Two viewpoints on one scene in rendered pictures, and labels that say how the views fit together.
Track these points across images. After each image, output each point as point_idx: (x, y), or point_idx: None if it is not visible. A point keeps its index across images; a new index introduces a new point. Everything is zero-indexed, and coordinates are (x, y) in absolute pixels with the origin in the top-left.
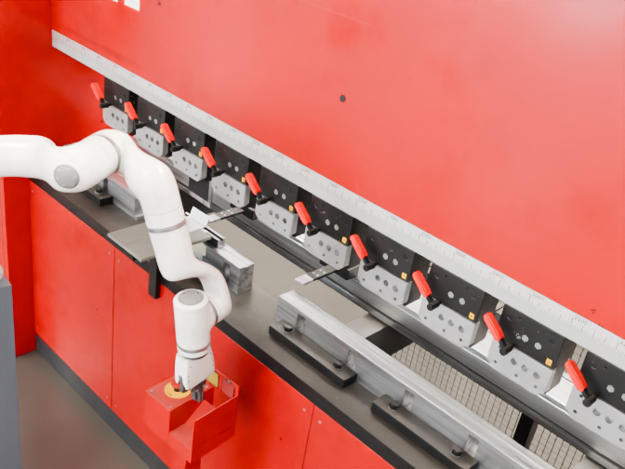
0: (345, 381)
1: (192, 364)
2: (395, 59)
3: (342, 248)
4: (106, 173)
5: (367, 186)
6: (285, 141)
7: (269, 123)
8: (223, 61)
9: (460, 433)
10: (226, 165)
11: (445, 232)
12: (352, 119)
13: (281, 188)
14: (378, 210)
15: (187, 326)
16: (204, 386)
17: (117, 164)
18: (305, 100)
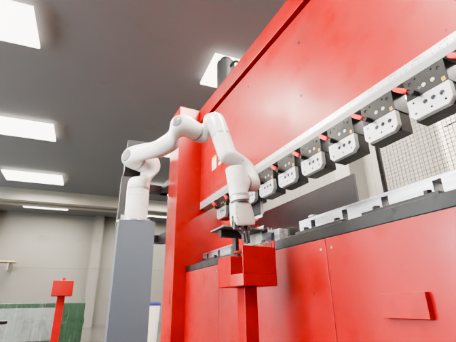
0: (343, 220)
1: (237, 205)
2: (314, 59)
3: (319, 154)
4: (195, 127)
5: (320, 114)
6: (284, 139)
7: (277, 140)
8: (257, 138)
9: (426, 186)
10: (264, 178)
11: (359, 89)
12: (306, 98)
13: (287, 160)
14: (328, 118)
15: (232, 176)
16: (249, 233)
17: (201, 129)
18: (288, 114)
